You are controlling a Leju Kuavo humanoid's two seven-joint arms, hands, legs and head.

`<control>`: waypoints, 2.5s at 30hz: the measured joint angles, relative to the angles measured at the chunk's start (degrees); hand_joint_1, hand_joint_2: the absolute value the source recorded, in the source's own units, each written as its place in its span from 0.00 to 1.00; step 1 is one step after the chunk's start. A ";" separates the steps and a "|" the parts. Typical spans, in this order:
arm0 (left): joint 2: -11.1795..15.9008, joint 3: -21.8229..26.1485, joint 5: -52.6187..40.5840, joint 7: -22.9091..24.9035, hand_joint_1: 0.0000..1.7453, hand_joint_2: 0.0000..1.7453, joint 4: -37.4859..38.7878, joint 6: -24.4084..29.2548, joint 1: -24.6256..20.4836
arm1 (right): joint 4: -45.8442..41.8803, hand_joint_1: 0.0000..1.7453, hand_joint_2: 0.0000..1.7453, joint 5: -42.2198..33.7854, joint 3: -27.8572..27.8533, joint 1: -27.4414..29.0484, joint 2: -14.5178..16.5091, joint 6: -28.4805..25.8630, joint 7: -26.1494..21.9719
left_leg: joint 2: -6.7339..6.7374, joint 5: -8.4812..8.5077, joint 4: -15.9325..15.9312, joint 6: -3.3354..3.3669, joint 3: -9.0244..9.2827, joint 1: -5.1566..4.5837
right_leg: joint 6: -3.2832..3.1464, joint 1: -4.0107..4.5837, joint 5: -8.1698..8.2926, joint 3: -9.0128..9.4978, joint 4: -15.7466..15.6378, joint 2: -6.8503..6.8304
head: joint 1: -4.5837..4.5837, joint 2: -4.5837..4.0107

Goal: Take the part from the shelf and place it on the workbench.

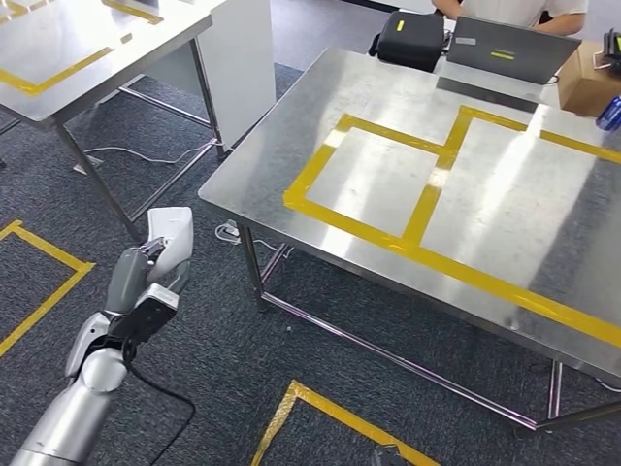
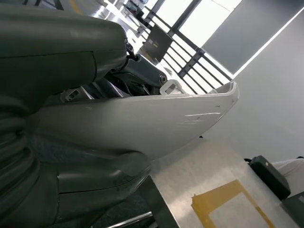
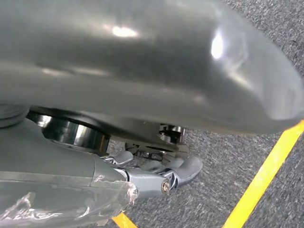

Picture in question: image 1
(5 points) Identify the stainless steel table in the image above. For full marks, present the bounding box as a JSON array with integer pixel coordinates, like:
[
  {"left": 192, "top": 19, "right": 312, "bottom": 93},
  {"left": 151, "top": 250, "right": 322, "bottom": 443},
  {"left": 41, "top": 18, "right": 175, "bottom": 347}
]
[{"left": 0, "top": 0, "right": 229, "bottom": 243}]

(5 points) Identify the yellow floor tape square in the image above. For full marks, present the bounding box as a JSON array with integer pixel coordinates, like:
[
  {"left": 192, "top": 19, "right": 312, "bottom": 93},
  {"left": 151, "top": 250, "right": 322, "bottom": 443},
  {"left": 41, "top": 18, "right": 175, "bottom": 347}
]
[{"left": 250, "top": 379, "right": 442, "bottom": 466}]

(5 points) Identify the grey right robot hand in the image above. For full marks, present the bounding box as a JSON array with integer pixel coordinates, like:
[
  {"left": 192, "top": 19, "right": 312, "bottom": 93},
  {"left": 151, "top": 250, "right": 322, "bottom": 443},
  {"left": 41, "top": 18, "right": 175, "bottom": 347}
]
[{"left": 370, "top": 444, "right": 409, "bottom": 466}]

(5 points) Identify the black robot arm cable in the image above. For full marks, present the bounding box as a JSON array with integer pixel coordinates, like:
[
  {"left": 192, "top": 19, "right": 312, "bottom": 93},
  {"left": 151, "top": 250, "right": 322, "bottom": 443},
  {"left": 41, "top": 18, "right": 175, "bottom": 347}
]
[{"left": 121, "top": 341, "right": 198, "bottom": 466}]

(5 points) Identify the yellow tape double-rectangle outline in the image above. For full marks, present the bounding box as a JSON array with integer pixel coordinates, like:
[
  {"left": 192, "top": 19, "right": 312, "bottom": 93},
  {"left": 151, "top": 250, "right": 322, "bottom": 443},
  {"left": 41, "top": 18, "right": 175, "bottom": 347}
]
[{"left": 283, "top": 104, "right": 621, "bottom": 350}]

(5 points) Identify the white floor cable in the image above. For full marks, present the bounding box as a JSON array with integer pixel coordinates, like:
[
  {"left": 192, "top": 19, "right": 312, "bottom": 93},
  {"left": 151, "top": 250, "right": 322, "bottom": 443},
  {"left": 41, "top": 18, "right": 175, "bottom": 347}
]
[
  {"left": 214, "top": 222, "right": 292, "bottom": 258},
  {"left": 85, "top": 138, "right": 217, "bottom": 165}
]

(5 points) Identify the stainless steel workbench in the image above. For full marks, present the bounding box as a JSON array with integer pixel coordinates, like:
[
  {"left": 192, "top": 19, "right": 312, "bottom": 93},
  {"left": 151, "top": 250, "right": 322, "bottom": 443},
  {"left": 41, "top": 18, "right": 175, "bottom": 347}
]
[{"left": 198, "top": 46, "right": 621, "bottom": 439}]

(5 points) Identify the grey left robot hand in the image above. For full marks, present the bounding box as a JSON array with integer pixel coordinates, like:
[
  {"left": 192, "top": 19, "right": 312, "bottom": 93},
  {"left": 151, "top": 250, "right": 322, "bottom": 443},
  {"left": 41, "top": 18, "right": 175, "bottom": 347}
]
[{"left": 104, "top": 236, "right": 191, "bottom": 316}]

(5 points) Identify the black zip case yellow label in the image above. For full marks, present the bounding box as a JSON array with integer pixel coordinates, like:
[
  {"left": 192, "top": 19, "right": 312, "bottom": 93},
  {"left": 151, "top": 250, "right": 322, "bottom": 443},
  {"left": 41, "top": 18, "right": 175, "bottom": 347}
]
[{"left": 368, "top": 9, "right": 446, "bottom": 73}]

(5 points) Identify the brown cardboard box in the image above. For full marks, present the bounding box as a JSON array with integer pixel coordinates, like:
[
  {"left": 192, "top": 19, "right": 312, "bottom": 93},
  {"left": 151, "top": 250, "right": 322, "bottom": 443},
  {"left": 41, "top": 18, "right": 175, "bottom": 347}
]
[{"left": 558, "top": 41, "right": 621, "bottom": 118}]

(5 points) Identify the white plastic shell part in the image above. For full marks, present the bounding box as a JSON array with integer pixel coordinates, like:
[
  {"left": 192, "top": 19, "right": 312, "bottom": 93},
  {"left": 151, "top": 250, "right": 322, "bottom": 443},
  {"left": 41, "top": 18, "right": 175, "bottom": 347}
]
[{"left": 145, "top": 207, "right": 194, "bottom": 287}]

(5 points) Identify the white partition panel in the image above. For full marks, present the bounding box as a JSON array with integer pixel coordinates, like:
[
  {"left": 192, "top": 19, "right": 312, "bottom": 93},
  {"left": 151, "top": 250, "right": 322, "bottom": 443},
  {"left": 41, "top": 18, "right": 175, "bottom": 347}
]
[{"left": 145, "top": 0, "right": 278, "bottom": 150}]

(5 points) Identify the black label printer device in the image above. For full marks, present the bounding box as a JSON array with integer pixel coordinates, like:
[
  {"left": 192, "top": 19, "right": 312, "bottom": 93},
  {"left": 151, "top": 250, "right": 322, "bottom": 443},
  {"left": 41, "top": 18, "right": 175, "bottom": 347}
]
[{"left": 592, "top": 28, "right": 621, "bottom": 73}]

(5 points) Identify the person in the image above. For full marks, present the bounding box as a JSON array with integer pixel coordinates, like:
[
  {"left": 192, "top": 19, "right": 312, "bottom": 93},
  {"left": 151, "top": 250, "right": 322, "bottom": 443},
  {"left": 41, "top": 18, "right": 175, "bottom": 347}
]
[{"left": 432, "top": 0, "right": 589, "bottom": 37}]

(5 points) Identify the blue drink can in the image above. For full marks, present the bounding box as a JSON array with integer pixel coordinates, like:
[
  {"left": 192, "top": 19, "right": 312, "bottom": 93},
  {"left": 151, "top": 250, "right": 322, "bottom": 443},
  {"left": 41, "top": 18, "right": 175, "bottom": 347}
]
[{"left": 595, "top": 94, "right": 621, "bottom": 133}]

